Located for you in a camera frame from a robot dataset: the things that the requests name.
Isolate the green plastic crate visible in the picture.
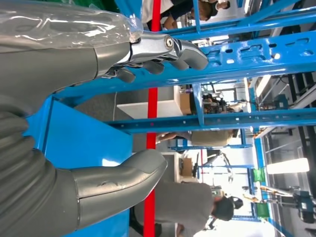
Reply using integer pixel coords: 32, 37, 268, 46
256, 203, 269, 218
253, 168, 265, 183
57, 0, 121, 13

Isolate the white desk side panel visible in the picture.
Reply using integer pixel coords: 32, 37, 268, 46
116, 85, 183, 120

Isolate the brown cardboard box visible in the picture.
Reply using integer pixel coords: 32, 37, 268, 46
181, 158, 193, 177
179, 93, 193, 115

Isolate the white desk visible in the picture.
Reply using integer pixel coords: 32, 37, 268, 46
161, 152, 182, 183

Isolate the seated person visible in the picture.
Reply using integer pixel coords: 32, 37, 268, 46
129, 178, 244, 237

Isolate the white ceiling light panel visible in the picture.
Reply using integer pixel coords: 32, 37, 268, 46
266, 158, 310, 175

